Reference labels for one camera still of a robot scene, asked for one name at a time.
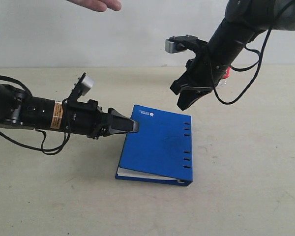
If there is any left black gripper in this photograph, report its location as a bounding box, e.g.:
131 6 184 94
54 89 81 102
62 99 140 139

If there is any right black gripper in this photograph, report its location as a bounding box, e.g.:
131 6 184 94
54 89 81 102
170 45 230 111

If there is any clear water bottle red cap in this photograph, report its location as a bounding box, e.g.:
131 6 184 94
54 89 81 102
217 68 231 88

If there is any blue ring binder notebook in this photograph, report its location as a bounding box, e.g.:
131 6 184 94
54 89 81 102
115 105 193 186

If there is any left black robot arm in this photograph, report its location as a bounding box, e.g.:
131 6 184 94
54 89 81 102
0 73 139 139

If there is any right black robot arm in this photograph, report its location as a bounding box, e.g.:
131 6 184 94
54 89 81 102
165 0 295 111

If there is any person's bare hand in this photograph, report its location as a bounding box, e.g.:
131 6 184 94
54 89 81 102
68 0 122 12

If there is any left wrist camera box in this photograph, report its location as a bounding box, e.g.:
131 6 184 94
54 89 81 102
68 72 94 101

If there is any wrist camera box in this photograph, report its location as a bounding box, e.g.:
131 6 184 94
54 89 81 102
164 35 198 54
68 72 94 101

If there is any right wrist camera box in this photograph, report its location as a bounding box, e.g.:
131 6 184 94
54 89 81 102
164 35 198 54

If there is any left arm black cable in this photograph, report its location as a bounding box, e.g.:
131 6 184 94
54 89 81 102
0 73 73 155

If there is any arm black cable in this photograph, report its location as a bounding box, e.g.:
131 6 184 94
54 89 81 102
206 0 295 105
0 73 73 155

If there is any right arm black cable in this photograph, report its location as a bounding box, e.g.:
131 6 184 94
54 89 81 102
206 0 295 105

